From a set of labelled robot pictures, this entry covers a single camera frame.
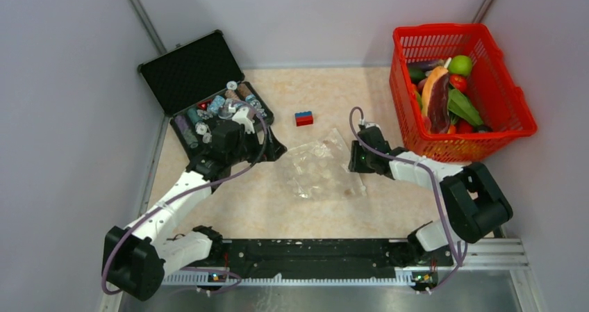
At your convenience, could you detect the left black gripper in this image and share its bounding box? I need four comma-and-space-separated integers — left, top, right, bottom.
228, 124, 286, 165

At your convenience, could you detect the clear zip top bag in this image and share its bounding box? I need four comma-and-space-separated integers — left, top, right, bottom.
276, 128, 367, 201

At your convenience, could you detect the green toy apple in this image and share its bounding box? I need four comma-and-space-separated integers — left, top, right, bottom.
447, 55, 473, 77

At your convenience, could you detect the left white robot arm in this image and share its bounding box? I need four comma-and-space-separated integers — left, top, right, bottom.
101, 101, 280, 301

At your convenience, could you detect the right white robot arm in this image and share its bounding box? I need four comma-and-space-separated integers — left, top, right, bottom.
349, 123, 513, 267

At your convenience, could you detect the black poker chip case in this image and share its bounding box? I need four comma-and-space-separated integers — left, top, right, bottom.
138, 29, 274, 159

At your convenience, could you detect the red blue toy brick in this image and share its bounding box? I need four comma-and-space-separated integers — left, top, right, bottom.
294, 111, 314, 126

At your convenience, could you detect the toy ham slice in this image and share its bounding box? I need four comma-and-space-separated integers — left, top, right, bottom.
421, 66, 450, 134

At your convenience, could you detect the dark green toy vegetable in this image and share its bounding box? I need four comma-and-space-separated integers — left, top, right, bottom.
408, 67, 426, 85

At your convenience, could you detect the green toy leaf vegetable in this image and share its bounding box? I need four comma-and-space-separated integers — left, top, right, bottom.
448, 89, 484, 127

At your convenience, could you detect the purple toy eggplant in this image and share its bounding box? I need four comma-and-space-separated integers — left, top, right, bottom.
407, 59, 445, 72

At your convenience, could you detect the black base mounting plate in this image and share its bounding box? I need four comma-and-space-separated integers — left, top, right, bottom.
191, 238, 454, 279

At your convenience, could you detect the red toy tomato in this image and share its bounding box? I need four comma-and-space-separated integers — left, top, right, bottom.
449, 74, 467, 94

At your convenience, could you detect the red plastic basket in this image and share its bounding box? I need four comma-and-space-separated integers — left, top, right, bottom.
390, 24, 538, 162

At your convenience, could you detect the aluminium frame rail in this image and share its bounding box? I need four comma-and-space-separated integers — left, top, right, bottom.
99, 238, 530, 287

